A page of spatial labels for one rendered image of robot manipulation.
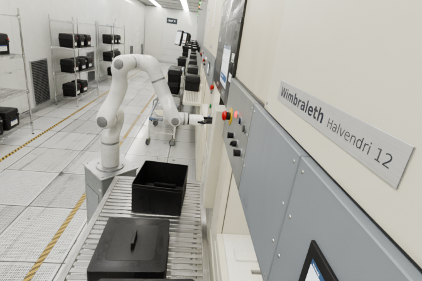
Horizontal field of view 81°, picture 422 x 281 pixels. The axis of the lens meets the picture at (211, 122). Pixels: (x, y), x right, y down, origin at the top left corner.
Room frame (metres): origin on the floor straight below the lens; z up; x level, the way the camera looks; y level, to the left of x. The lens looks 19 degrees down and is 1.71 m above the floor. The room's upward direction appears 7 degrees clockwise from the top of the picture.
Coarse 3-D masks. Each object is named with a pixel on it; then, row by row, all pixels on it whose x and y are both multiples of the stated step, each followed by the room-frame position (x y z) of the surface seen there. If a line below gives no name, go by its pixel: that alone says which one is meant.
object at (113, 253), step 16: (112, 224) 0.89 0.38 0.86; (128, 224) 0.90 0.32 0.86; (144, 224) 0.92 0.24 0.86; (160, 224) 0.93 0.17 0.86; (112, 240) 0.80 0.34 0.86; (128, 240) 0.81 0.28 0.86; (144, 240) 0.82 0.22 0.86; (160, 240) 0.83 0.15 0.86; (96, 256) 0.72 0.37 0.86; (112, 256) 0.73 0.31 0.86; (128, 256) 0.74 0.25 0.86; (144, 256) 0.74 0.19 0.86; (160, 256) 0.76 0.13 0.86; (96, 272) 0.66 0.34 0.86; (112, 272) 0.66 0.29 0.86; (128, 272) 0.67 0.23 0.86; (144, 272) 0.68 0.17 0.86; (160, 272) 0.69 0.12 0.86
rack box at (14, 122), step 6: (0, 108) 3.17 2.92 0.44; (6, 108) 3.20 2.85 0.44; (12, 108) 3.24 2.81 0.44; (0, 114) 3.01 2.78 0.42; (6, 114) 3.04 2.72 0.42; (12, 114) 3.15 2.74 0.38; (18, 114) 3.27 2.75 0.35; (6, 120) 3.02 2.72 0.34; (12, 120) 3.13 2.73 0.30; (18, 120) 3.27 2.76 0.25; (6, 126) 3.02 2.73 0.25; (12, 126) 3.12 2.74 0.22
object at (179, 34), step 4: (180, 32) 4.71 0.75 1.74; (176, 36) 4.92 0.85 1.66; (180, 36) 4.64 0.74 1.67; (176, 40) 4.86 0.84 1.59; (180, 40) 4.62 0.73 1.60; (176, 44) 4.80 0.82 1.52; (180, 44) 4.62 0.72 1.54; (188, 48) 4.78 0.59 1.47; (192, 48) 4.77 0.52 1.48; (196, 48) 4.83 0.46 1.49
